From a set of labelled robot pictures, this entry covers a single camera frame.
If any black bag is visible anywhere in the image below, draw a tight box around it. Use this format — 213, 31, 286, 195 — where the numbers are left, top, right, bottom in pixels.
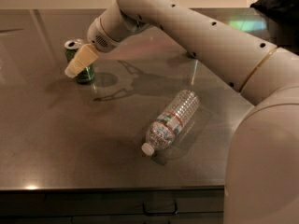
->
250, 0, 299, 21

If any green soda can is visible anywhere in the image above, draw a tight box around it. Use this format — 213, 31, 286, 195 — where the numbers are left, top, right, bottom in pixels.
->
64, 38, 94, 84

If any clear plastic water bottle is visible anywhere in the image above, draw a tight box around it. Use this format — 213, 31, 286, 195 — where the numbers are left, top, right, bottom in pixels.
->
141, 90, 200, 156

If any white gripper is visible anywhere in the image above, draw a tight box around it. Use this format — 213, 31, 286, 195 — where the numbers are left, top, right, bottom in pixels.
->
64, 18, 119, 78

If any black drawer handle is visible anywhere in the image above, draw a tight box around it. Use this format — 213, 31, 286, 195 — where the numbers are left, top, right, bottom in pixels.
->
142, 201, 178, 217

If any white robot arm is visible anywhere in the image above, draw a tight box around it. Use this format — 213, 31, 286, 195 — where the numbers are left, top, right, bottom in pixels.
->
65, 0, 299, 224

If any blue silver energy drink can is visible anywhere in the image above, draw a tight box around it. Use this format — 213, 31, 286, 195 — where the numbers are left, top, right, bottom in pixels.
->
186, 51, 196, 59

